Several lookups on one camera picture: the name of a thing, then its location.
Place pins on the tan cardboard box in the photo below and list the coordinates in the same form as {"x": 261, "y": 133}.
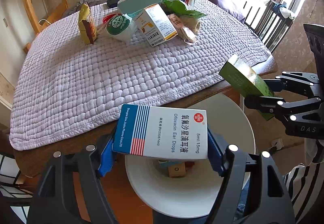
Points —
{"x": 177, "y": 170}

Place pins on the dark balcony railing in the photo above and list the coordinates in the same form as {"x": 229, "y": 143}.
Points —
{"x": 271, "y": 21}

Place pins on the white yellow barcode box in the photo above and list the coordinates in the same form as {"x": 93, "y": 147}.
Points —
{"x": 155, "y": 25}

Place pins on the white ear drops box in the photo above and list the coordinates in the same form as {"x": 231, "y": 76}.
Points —
{"x": 162, "y": 133}

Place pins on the striped sleeve forearm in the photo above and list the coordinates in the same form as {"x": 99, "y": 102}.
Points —
{"x": 305, "y": 188}

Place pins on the white green round packet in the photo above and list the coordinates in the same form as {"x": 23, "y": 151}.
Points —
{"x": 121, "y": 28}

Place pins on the white gloved right hand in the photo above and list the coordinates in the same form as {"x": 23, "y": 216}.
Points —
{"x": 314, "y": 151}

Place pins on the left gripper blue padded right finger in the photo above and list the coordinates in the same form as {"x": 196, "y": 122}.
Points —
{"x": 267, "y": 201}

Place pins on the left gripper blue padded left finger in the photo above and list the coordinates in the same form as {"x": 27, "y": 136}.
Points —
{"x": 55, "y": 199}

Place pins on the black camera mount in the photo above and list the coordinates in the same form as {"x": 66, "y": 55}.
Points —
{"x": 315, "y": 35}

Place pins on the lavender quilted mat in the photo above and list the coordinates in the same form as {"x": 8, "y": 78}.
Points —
{"x": 67, "y": 87}

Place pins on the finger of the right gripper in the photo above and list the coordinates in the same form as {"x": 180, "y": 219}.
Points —
{"x": 276, "y": 85}
{"x": 265, "y": 105}

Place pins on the yellow biscuit snack packet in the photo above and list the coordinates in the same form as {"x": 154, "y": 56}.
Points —
{"x": 86, "y": 24}

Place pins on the white wall socket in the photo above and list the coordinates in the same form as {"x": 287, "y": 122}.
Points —
{"x": 277, "y": 144}

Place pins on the green plastic wrapper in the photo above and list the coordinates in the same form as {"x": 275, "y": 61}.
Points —
{"x": 179, "y": 8}

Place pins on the pink sponge packet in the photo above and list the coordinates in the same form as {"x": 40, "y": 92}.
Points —
{"x": 187, "y": 27}

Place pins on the teal green box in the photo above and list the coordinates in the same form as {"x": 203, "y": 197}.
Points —
{"x": 133, "y": 7}

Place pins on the black flat box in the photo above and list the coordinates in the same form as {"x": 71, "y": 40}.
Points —
{"x": 112, "y": 3}

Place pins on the green barcode box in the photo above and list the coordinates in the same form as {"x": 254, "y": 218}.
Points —
{"x": 243, "y": 79}

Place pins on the red round lid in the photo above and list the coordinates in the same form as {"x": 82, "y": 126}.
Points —
{"x": 107, "y": 18}

